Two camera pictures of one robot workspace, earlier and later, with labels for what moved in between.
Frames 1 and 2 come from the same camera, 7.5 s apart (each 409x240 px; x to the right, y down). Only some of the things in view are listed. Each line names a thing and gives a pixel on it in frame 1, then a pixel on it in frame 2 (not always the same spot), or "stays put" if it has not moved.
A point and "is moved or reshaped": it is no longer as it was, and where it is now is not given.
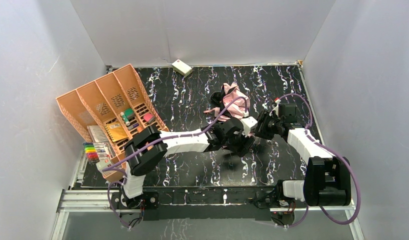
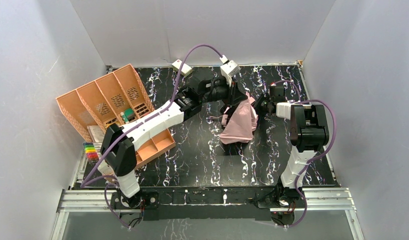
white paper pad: (97, 133) stays put
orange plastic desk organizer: (112, 110) stays put
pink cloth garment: (229, 91) is moved or reshaped
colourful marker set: (91, 153) stays put
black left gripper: (239, 144) -> (238, 94)
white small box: (182, 68) stays put
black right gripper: (263, 124) -> (262, 105)
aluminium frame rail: (94, 200) stays put
